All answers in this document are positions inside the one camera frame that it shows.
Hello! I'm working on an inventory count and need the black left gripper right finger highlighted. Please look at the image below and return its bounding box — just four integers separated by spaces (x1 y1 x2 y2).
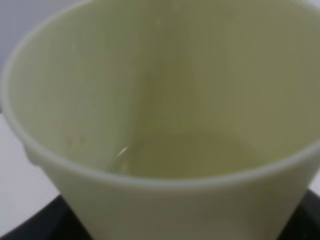
278 190 320 240

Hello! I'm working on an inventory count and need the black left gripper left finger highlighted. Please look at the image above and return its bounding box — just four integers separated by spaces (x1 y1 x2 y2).
0 196 92 240

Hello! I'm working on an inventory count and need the pale green plastic cup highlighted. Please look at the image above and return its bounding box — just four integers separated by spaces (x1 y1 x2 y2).
0 0 320 240

